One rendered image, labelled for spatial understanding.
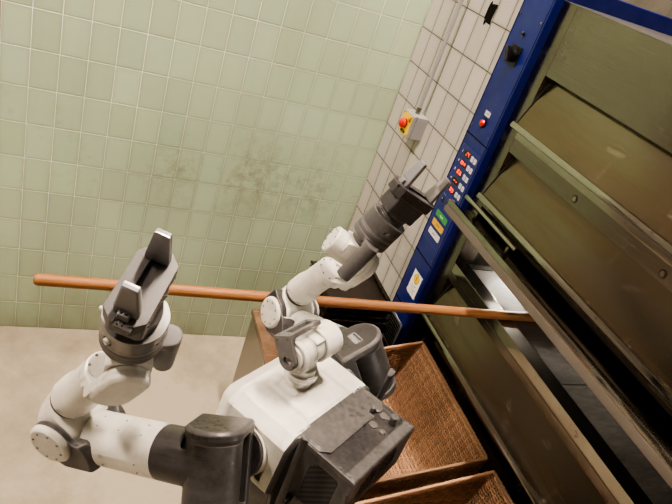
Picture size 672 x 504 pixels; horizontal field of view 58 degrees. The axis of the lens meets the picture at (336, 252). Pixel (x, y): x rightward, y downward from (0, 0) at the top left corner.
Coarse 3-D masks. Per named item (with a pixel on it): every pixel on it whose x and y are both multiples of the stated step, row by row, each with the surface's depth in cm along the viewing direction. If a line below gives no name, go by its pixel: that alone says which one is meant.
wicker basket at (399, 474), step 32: (416, 352) 234; (416, 384) 228; (416, 416) 223; (448, 416) 210; (416, 448) 217; (448, 448) 205; (480, 448) 194; (384, 480) 182; (416, 480) 186; (448, 480) 192
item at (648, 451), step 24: (456, 216) 200; (480, 216) 211; (528, 264) 191; (552, 288) 182; (528, 312) 163; (552, 312) 165; (576, 312) 174; (552, 336) 155; (576, 336) 159; (576, 360) 147; (600, 360) 153; (624, 384) 147; (648, 408) 142; (648, 456) 126
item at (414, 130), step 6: (408, 108) 256; (408, 114) 252; (414, 114) 250; (420, 114) 253; (414, 120) 248; (420, 120) 249; (426, 120) 250; (408, 126) 251; (414, 126) 250; (420, 126) 251; (402, 132) 255; (408, 132) 251; (414, 132) 252; (420, 132) 252; (408, 138) 252; (414, 138) 253; (420, 138) 254
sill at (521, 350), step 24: (456, 264) 222; (480, 288) 212; (504, 336) 194; (528, 360) 183; (552, 384) 176; (552, 408) 172; (576, 408) 170; (576, 432) 163; (600, 456) 156; (624, 480) 151
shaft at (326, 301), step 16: (80, 288) 150; (96, 288) 151; (112, 288) 152; (176, 288) 158; (192, 288) 159; (208, 288) 161; (224, 288) 163; (320, 304) 173; (336, 304) 175; (352, 304) 176; (368, 304) 178; (384, 304) 180; (400, 304) 183; (416, 304) 185; (512, 320) 200; (528, 320) 201
